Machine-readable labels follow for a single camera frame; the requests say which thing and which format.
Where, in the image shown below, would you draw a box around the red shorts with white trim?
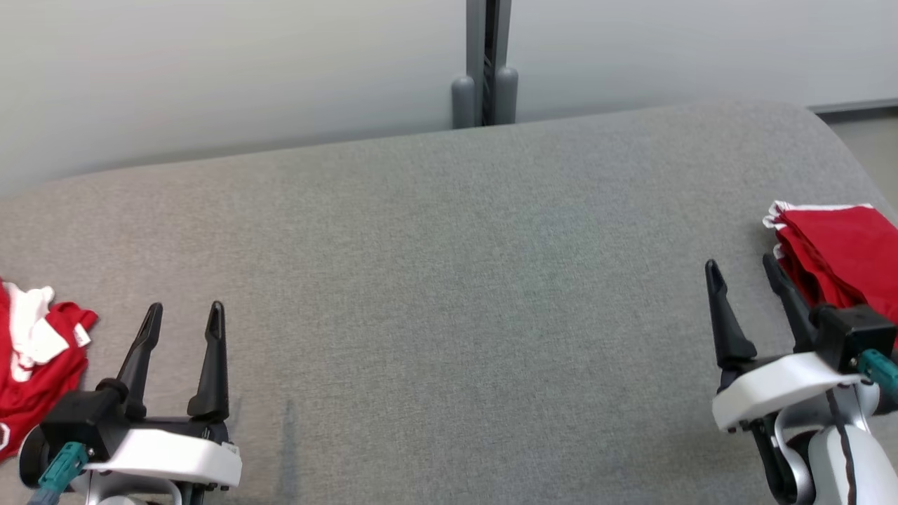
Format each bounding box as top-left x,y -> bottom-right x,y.
763,201 -> 898,351

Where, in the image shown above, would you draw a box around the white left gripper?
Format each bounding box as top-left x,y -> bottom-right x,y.
83,302 -> 243,492

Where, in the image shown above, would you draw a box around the grey metal partition post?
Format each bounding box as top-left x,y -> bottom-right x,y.
451,0 -> 520,130

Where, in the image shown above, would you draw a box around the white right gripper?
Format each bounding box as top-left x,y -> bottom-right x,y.
705,252 -> 882,433

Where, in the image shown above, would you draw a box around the black cable with teal plug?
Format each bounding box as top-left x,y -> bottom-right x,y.
857,349 -> 898,416
27,442 -> 90,505

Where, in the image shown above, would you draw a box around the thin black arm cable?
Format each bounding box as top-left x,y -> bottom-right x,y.
824,387 -> 862,505

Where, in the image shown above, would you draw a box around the red jersey with black lettering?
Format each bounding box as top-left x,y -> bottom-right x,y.
0,277 -> 99,464

